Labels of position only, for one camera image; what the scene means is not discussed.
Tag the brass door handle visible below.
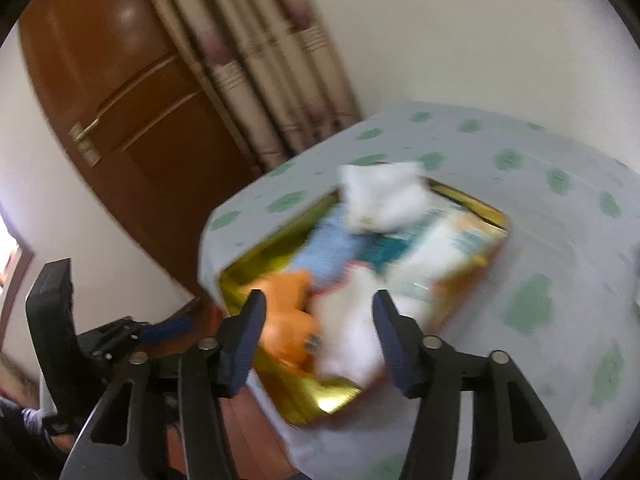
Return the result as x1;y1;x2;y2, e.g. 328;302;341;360
68;118;101;167

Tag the teal white plastic packet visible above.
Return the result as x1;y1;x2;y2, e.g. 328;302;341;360
360;206;506;298

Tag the brown wooden door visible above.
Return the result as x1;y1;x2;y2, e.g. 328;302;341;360
18;0;255;296

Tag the gold red toffee tin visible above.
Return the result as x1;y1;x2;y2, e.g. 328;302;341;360
218;179;511;426

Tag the orange rubber toy animal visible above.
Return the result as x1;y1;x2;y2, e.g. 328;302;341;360
241;269;321;372

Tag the blue cloth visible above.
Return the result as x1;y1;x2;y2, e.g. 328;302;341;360
288;204;378;290

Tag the fluffy white sock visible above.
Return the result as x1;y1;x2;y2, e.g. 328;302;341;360
310;264;433;389

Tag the green cloud pattern tablecloth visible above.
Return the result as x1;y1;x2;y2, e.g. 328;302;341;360
198;102;639;479

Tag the beige patterned curtain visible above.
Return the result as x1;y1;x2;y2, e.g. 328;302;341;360
151;0;361;174

